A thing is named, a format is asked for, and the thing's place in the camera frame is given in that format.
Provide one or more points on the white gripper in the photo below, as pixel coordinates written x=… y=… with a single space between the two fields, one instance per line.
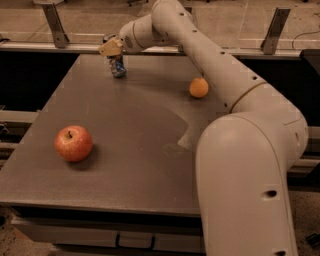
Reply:
x=126 y=39

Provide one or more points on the crushed blue redbull can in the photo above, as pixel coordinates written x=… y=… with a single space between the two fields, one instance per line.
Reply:
x=115 y=62

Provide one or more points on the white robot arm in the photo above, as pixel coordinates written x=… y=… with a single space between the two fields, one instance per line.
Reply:
x=242 y=158

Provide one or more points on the orange fruit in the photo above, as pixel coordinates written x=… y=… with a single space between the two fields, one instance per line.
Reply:
x=198 y=88

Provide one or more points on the red apple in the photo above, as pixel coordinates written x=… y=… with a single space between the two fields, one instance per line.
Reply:
x=73 y=143

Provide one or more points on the left metal bracket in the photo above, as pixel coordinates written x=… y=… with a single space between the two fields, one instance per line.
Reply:
x=49 y=7

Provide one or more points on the metal window rail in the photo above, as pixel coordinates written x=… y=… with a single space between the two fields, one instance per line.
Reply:
x=93 y=49

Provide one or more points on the right metal bracket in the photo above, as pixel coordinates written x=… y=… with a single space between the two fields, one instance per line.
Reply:
x=270 y=42

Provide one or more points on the white drawer with handle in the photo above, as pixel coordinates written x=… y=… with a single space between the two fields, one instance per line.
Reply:
x=81 y=236

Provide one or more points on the black drawer handle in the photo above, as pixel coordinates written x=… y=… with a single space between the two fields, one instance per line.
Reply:
x=130 y=240

